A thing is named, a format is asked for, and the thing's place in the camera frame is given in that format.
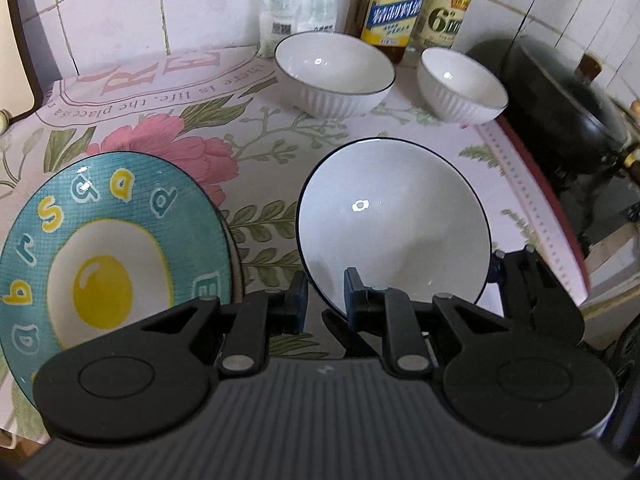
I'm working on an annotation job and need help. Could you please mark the small white ribbed bowl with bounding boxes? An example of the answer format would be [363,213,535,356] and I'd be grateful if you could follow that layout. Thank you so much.
[418,47,509,125]

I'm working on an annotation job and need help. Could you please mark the white bowl with dark rim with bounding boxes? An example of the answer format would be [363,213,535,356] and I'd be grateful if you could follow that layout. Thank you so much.
[295,137,494,312]

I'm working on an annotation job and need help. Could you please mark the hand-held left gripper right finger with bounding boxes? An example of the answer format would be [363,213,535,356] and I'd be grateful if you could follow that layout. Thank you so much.
[344,266,501,378]

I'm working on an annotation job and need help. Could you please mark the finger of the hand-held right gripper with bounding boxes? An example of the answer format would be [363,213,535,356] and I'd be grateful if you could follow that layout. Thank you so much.
[491,244,586,348]
[321,308,383,359]

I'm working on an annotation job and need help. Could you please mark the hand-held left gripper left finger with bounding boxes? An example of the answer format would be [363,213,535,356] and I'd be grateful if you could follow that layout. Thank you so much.
[142,270,310,376]

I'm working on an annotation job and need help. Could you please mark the yellow label cooking wine bottle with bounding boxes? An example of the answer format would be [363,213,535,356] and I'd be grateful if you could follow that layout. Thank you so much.
[360,0,434,64]

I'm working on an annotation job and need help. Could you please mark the floral tablecloth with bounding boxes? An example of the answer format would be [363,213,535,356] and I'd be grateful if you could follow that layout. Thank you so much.
[0,42,592,441]

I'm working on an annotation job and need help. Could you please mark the white cutting board black edge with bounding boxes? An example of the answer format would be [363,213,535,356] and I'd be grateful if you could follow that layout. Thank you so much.
[0,0,45,117]

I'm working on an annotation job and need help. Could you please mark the large white ribbed bowl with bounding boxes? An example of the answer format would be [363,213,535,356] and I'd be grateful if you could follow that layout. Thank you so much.
[273,32,396,119]

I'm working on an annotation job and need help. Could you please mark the black pot with glass lid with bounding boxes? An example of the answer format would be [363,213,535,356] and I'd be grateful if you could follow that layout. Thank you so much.
[466,37,640,197]

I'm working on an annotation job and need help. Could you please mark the black gas stove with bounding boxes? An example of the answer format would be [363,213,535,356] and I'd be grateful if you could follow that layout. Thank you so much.
[545,160,640,273]

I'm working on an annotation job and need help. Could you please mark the clear vinegar bottle yellow cap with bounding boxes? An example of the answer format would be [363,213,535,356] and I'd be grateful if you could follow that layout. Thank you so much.
[424,0,479,52]

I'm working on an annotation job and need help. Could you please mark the blue fried egg plate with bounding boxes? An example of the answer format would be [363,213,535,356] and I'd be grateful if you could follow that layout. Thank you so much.
[0,151,236,411]

